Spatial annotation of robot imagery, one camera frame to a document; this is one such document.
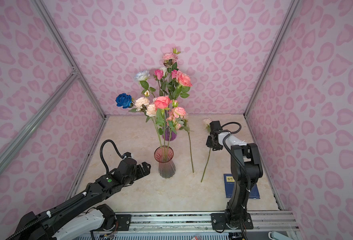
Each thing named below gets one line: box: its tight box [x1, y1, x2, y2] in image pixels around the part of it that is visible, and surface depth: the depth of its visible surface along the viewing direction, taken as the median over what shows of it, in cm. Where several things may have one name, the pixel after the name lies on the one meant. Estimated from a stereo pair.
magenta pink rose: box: [154, 69, 164, 97], surface depth 83 cm
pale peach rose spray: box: [134, 96, 158, 117], surface depth 70 cm
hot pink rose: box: [171, 69, 178, 80], surface depth 83 cm
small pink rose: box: [172, 106, 187, 119], surface depth 68 cm
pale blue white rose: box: [134, 70, 156, 98], surface depth 81 cm
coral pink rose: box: [154, 96, 172, 109], surface depth 66 cm
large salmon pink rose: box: [173, 70, 193, 100], surface depth 78 cm
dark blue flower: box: [115, 93, 132, 109], surface depth 71 cm
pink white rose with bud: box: [162, 47, 181, 73], surface depth 86 cm
